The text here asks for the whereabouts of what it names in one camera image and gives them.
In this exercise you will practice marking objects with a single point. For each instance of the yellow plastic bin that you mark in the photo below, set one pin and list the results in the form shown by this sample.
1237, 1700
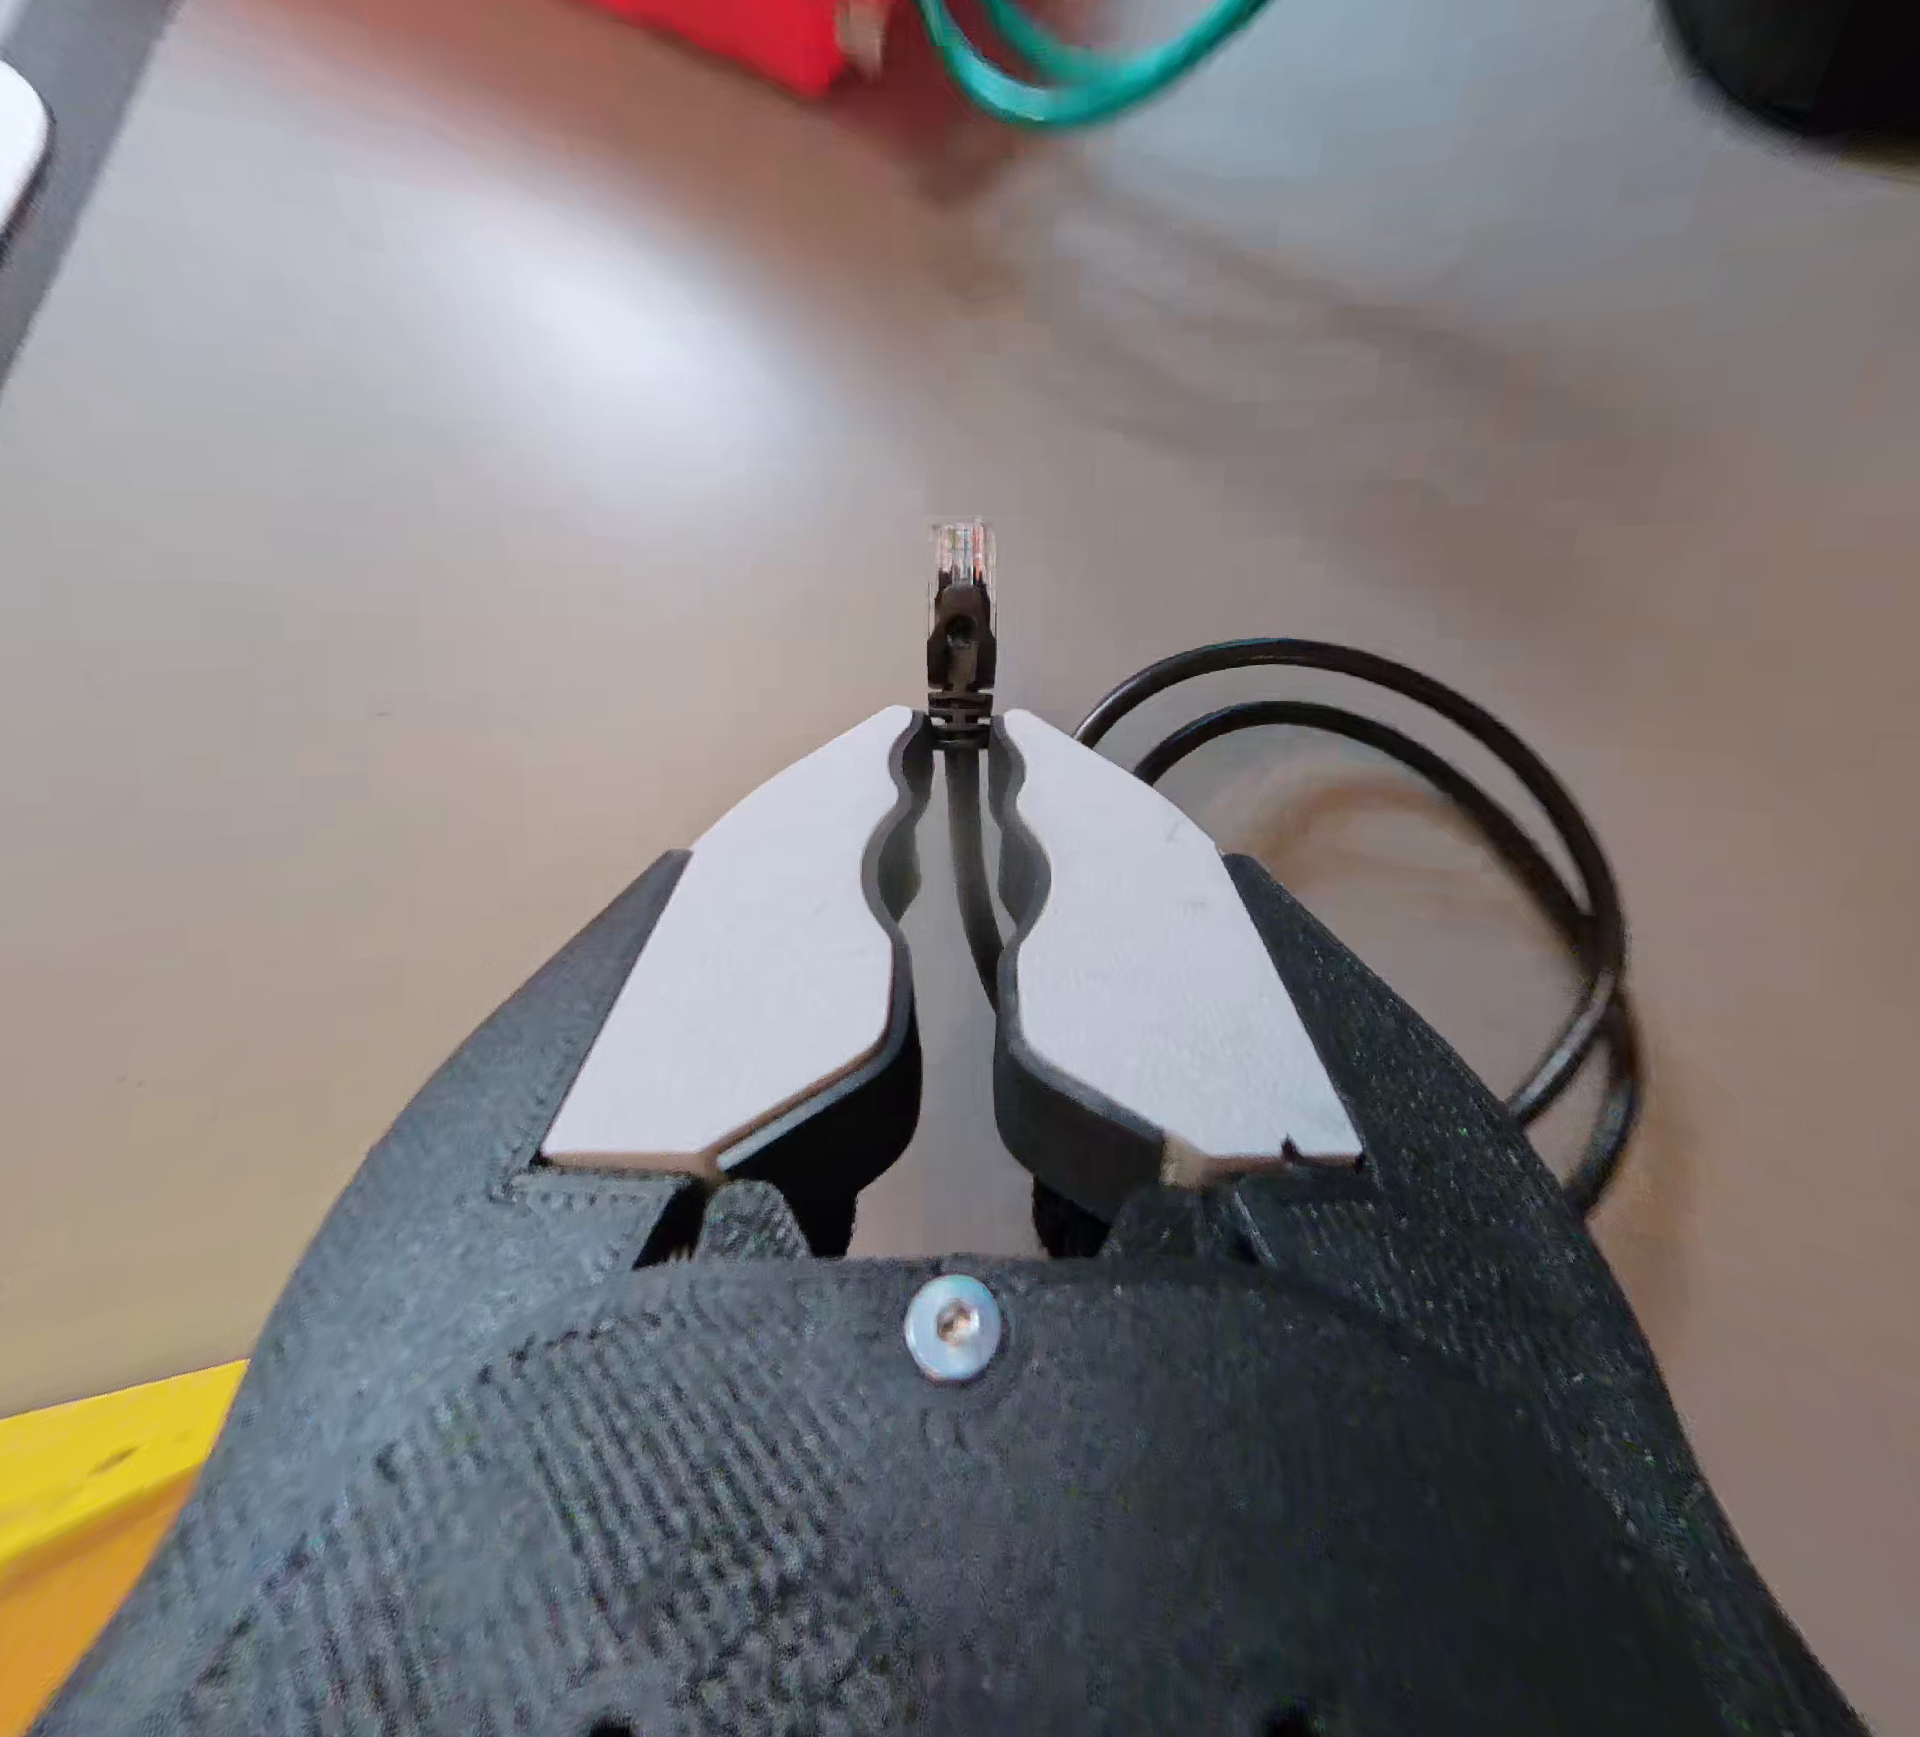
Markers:
74, 1542

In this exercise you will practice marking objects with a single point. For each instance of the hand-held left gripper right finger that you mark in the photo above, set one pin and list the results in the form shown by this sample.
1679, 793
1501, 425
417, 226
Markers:
1170, 1003

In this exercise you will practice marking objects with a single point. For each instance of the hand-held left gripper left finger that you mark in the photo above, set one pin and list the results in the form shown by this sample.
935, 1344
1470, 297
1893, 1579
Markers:
751, 988

